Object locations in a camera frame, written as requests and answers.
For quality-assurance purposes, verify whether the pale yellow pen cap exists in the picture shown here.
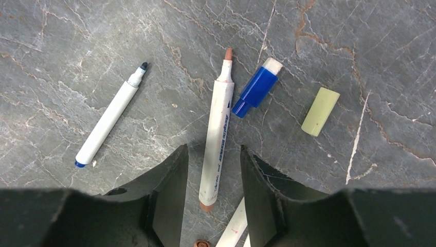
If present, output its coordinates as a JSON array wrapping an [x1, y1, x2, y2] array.
[[301, 87, 340, 137]]

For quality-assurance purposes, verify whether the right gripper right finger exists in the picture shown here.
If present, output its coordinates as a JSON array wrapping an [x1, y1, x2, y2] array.
[[240, 145, 435, 246]]

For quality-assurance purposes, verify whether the white pen blue end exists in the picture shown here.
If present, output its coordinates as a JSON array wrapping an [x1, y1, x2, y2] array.
[[75, 62, 148, 168]]

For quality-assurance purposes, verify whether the brown pen cap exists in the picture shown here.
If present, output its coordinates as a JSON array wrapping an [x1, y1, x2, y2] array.
[[194, 240, 210, 247]]

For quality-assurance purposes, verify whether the blue pen cap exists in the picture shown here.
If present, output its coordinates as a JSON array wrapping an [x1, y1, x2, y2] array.
[[232, 57, 283, 118]]

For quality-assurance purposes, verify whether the white pen capped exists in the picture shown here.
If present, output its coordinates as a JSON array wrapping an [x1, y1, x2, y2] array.
[[243, 234, 251, 247]]

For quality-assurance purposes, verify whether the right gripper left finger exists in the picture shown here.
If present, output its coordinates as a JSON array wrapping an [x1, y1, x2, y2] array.
[[1, 145, 189, 246]]

